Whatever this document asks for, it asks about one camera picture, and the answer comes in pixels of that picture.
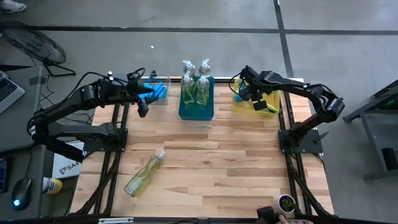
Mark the black keyboard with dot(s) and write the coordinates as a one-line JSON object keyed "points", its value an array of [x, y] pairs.
{"points": [[3, 175]]}

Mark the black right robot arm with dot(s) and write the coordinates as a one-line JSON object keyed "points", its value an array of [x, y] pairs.
{"points": [[298, 86]]}

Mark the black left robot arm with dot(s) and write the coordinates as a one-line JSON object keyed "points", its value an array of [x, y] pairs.
{"points": [[62, 109]]}

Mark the grey equipment stand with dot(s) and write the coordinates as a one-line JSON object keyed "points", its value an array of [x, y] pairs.
{"points": [[371, 137]]}

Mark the white yellow can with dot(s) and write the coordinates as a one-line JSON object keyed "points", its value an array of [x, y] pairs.
{"points": [[53, 185]]}

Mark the black table frame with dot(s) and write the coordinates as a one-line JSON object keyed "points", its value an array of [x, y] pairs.
{"points": [[224, 80]]}

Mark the person's shoe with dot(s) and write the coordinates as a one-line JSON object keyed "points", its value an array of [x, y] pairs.
{"points": [[12, 5]]}

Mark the grey laptop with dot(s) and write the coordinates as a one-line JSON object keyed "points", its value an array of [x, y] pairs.
{"points": [[7, 91]]}

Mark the teal plastic bin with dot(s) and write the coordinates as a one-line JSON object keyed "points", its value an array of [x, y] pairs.
{"points": [[196, 113]]}

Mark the black computer mouse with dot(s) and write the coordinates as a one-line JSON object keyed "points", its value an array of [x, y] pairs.
{"points": [[21, 193]]}

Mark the black handheld device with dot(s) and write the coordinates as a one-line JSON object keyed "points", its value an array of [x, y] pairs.
{"points": [[266, 214]]}

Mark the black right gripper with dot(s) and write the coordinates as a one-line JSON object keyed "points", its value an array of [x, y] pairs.
{"points": [[256, 85]]}

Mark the black floor fan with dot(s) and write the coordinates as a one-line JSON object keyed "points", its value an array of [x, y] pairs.
{"points": [[34, 43]]}

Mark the black bar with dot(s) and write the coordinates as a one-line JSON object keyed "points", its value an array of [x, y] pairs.
{"points": [[66, 152]]}

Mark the white light bar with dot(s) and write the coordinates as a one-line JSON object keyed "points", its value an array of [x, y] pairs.
{"points": [[116, 220]]}

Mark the white cardboard box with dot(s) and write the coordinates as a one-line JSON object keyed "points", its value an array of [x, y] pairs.
{"points": [[66, 168]]}

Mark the clear plastic bin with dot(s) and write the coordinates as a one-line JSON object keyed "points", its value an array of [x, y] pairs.
{"points": [[165, 101]]}

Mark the clear green dish soap bottle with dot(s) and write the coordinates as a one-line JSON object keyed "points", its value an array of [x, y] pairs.
{"points": [[141, 179], [188, 68], [204, 68], [202, 90], [187, 88]]}

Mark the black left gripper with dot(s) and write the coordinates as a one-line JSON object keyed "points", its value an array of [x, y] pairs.
{"points": [[133, 88]]}

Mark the small plant in white pot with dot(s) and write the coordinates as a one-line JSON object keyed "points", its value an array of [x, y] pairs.
{"points": [[284, 203]]}

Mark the grey desk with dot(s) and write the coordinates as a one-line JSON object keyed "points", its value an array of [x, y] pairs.
{"points": [[15, 124], [34, 199]]}

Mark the person's hand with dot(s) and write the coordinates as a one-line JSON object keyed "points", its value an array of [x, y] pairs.
{"points": [[283, 219]]}

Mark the yellow translucent plastic bin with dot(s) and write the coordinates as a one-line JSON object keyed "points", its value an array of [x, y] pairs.
{"points": [[245, 107]]}

